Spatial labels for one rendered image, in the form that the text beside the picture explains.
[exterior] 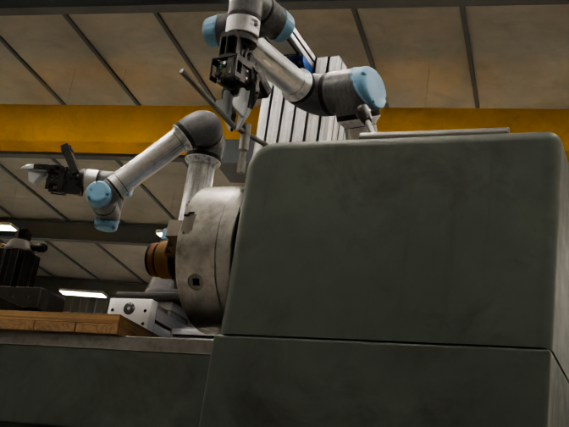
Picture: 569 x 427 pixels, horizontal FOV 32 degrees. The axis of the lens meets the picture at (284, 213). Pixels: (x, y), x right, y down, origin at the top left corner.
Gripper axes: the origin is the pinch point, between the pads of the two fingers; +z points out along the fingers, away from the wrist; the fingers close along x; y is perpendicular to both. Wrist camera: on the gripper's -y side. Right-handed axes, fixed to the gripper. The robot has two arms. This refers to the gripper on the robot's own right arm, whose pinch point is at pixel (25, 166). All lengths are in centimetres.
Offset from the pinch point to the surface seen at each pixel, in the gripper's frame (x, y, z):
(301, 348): -129, 57, -100
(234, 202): -110, 28, -82
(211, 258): -112, 40, -80
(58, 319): -106, 55, -50
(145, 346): -112, 59, -70
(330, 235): -127, 36, -103
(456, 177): -133, 24, -123
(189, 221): -108, 33, -74
